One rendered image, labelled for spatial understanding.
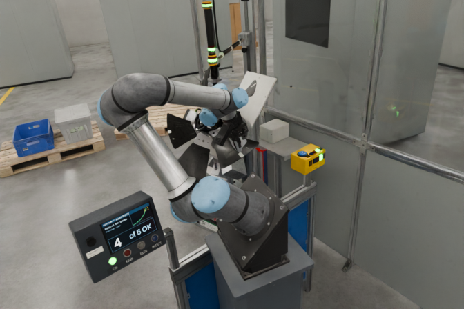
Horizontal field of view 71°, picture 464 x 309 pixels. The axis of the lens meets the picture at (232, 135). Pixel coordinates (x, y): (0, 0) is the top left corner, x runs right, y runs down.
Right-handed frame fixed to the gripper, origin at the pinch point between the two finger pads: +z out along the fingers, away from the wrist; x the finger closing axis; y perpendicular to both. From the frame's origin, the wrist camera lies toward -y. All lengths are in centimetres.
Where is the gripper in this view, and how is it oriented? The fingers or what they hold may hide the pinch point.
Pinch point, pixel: (237, 151)
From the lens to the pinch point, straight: 156.2
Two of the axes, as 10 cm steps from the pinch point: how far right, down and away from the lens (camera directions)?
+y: 7.3, -5.8, 3.8
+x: -6.2, -3.1, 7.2
